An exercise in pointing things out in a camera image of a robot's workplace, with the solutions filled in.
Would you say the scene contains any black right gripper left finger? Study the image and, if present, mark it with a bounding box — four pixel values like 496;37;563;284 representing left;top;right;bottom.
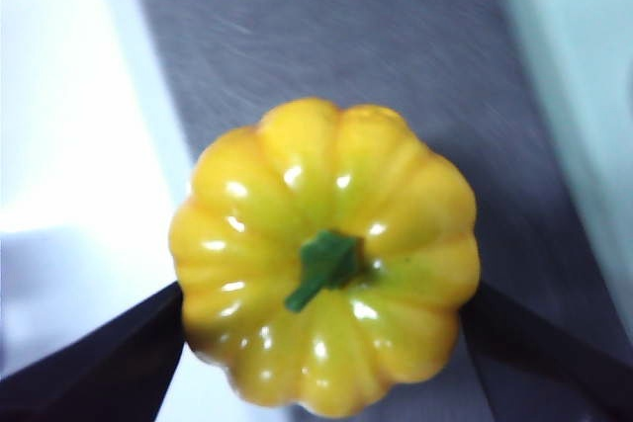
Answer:
0;283;185;422

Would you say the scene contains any mint green breakfast machine base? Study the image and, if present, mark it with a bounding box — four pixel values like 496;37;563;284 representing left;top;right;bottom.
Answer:
487;0;633;314

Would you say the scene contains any yellow toy pumpkin green stem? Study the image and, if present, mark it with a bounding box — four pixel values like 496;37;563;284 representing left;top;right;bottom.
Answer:
167;97;482;416

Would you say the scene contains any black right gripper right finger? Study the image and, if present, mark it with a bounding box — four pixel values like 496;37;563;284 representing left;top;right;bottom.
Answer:
462;281;633;422

